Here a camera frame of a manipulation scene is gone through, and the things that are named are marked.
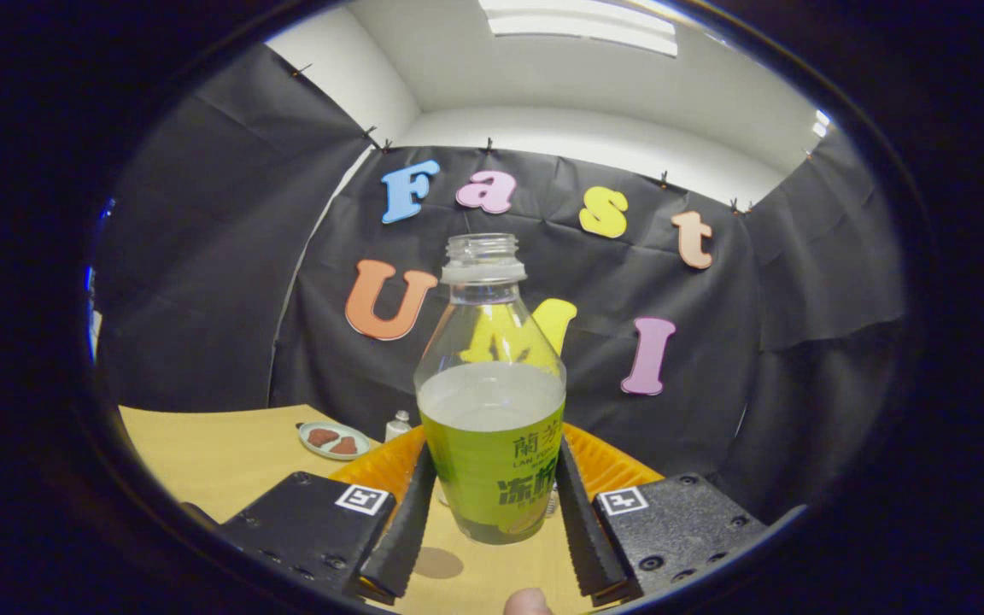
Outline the pale green plate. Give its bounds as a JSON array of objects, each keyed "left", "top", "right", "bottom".
[{"left": 297, "top": 421, "right": 372, "bottom": 461}]

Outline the round brown coaster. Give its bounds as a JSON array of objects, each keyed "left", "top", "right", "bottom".
[{"left": 413, "top": 547, "right": 465, "bottom": 580}]

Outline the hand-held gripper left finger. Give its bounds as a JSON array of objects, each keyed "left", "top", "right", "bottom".
[{"left": 219, "top": 425, "right": 440, "bottom": 606}]

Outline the black backdrop cloth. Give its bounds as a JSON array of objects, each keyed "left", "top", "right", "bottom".
[{"left": 95, "top": 43, "right": 907, "bottom": 522}]

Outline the ceiling light panel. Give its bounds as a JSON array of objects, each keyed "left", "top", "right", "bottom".
[{"left": 479, "top": 0, "right": 679, "bottom": 57}]

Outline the green label juice bottle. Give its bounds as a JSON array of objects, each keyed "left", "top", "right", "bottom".
[{"left": 414, "top": 232, "right": 567, "bottom": 546}]

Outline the wooden table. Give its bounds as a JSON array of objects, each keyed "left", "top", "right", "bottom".
[{"left": 119, "top": 404, "right": 604, "bottom": 615}]

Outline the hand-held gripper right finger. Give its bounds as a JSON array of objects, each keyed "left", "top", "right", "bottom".
[{"left": 555, "top": 421, "right": 770, "bottom": 606}]

